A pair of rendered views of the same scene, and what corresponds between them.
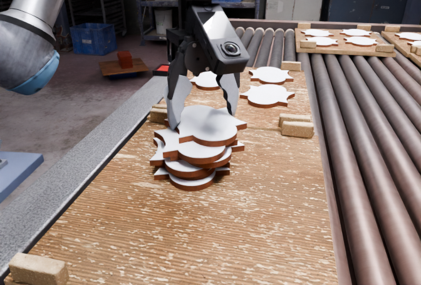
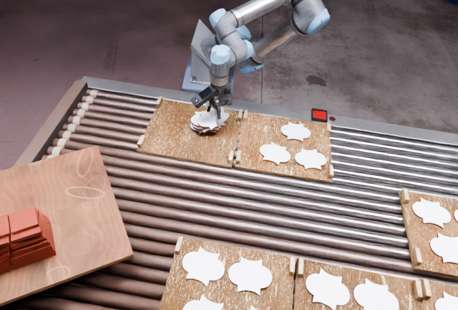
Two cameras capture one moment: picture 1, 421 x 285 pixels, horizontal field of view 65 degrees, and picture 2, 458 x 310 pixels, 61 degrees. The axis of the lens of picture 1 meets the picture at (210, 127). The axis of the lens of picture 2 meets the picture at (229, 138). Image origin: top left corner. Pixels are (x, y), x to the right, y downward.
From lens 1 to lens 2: 162 cm
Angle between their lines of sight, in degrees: 66
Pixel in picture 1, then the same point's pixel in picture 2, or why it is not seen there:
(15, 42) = not seen: hidden behind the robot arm
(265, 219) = (176, 142)
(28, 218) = (184, 97)
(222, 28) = (204, 95)
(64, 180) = not seen: hidden behind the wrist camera
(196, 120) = (212, 116)
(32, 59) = (243, 63)
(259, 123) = (242, 148)
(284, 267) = (159, 144)
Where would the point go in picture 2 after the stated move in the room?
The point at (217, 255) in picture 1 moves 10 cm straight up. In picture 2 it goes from (163, 131) to (163, 115)
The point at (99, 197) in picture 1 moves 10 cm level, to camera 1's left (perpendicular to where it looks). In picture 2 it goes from (187, 107) to (188, 94)
